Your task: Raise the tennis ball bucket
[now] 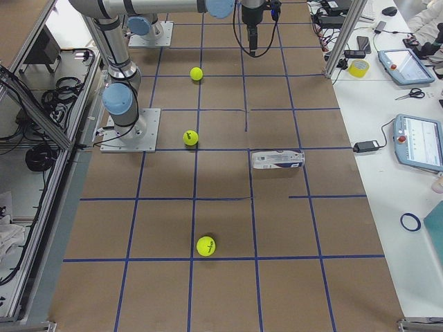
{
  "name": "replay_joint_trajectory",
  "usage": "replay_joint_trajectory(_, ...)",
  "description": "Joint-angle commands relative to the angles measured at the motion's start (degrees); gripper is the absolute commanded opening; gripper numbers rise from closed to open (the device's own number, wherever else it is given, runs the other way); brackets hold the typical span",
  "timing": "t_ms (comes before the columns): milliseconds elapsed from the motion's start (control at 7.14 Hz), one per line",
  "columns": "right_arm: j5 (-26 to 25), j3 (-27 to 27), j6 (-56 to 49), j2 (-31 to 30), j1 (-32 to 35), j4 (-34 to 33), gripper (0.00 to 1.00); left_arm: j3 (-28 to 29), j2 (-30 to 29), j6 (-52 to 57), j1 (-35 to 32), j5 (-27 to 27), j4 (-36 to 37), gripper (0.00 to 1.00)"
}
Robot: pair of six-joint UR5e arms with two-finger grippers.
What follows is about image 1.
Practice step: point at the teal box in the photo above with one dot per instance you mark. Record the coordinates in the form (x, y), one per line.
(433, 224)

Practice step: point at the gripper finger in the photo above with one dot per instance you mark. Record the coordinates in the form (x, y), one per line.
(250, 35)
(254, 40)

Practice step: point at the teach pendant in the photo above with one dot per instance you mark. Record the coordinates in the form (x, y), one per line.
(418, 142)
(404, 67)

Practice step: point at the black computer mouse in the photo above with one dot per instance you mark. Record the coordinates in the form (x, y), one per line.
(389, 11)

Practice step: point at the black smartphone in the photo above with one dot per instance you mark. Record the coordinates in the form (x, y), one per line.
(363, 44)

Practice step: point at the far teach pendant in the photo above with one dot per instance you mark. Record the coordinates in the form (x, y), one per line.
(404, 67)

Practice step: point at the black power adapter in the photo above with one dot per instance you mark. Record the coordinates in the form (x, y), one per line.
(366, 146)

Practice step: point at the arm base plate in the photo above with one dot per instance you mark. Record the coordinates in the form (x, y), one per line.
(136, 41)
(139, 138)

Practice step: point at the aluminium frame post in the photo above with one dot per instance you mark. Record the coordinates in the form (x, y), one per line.
(348, 26)

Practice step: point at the middle tennis ball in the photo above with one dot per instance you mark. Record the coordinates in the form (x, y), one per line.
(190, 138)

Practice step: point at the tennis ball near base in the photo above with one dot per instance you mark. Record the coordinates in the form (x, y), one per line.
(196, 74)
(206, 246)

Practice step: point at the clear tennis ball can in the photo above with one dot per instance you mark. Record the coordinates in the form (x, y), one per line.
(278, 159)

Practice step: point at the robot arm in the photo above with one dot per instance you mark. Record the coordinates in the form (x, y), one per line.
(147, 26)
(121, 97)

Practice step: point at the near teach pendant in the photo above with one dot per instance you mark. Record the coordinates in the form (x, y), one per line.
(418, 142)

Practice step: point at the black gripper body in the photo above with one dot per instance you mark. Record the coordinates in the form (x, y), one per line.
(250, 14)

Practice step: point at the yellow tape roll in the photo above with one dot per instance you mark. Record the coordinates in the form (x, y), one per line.
(358, 68)

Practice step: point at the scissors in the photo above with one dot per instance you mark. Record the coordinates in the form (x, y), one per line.
(416, 93)

